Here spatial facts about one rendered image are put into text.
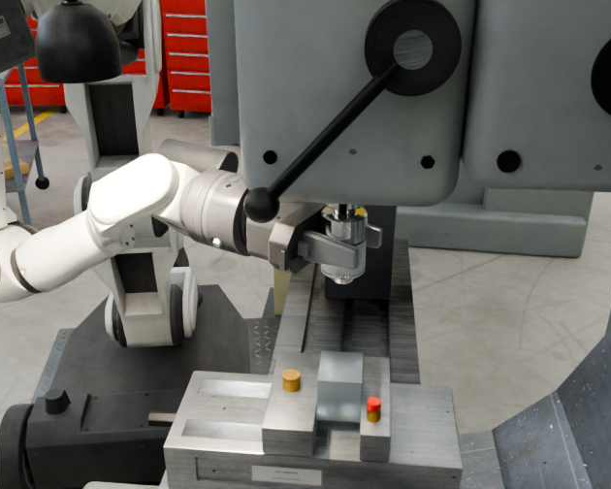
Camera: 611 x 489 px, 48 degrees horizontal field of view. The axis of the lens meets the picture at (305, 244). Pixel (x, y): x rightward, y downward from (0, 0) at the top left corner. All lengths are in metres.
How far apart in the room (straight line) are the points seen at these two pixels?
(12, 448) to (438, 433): 0.94
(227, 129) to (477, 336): 2.27
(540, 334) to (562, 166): 2.37
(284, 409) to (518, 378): 1.88
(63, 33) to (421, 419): 0.59
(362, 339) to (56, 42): 0.71
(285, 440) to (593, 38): 0.52
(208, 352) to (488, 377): 1.24
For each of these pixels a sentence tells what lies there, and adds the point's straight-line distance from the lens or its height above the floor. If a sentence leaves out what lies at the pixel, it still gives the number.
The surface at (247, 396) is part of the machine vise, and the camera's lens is 0.91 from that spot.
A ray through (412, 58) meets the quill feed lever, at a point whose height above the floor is 1.45.
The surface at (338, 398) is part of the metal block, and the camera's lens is 0.82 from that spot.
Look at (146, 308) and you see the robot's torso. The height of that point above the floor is 0.75.
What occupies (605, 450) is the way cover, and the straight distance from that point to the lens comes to 0.92.
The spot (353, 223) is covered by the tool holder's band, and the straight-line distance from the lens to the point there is 0.68.
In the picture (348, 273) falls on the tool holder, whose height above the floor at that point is 1.21.
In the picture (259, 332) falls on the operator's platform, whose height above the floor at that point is 0.40.
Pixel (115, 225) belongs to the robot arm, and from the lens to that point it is 0.80.
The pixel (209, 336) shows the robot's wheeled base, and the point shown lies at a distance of 1.76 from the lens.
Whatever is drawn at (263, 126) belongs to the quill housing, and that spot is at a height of 1.39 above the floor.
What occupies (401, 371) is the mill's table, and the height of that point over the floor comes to 0.91.
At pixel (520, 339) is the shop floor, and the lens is 2.86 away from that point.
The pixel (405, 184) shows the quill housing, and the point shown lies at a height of 1.34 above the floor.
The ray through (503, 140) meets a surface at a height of 1.39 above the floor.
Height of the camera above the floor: 1.55
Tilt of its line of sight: 27 degrees down
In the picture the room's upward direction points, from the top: straight up
